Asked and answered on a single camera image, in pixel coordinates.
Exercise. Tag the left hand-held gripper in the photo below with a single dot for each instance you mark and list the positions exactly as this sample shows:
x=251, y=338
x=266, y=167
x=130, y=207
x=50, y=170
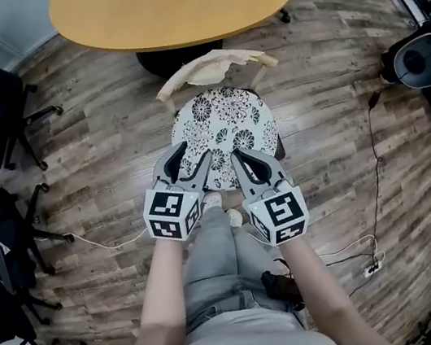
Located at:
x=169, y=213

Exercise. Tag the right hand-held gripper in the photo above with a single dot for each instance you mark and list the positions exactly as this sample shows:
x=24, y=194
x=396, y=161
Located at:
x=278, y=214

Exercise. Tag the round floral cushion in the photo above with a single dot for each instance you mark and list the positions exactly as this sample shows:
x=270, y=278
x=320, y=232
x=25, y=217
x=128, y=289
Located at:
x=223, y=124

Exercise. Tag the wooden chair with brown seat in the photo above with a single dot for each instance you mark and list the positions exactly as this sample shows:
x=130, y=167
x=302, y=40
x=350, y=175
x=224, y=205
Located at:
x=171, y=86

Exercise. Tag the person's right forearm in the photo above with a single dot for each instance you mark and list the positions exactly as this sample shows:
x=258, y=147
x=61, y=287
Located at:
x=316, y=277

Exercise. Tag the person's left forearm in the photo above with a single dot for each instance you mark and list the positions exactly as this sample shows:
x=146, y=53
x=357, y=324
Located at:
x=161, y=288

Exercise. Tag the person's left white shoe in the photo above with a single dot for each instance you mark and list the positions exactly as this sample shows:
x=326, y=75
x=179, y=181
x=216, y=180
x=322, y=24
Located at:
x=212, y=200

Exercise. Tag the person's white shoe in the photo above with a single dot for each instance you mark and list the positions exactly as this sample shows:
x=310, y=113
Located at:
x=212, y=200
x=235, y=217

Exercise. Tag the person's right white shoe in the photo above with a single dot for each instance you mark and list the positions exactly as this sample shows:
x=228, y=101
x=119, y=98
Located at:
x=235, y=217

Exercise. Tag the person's grey jeans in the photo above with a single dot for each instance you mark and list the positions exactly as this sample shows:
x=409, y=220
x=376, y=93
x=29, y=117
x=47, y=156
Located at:
x=216, y=270

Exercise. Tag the person's black waist pouch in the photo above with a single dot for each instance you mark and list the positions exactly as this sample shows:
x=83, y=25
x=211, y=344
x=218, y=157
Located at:
x=279, y=286

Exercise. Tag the black power adapter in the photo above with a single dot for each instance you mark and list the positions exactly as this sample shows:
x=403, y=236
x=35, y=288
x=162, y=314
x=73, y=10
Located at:
x=373, y=100

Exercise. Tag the white power strip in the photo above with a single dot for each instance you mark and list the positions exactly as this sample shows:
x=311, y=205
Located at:
x=372, y=269

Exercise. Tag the oval wooden table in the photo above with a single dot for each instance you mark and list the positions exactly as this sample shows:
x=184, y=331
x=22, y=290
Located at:
x=169, y=2

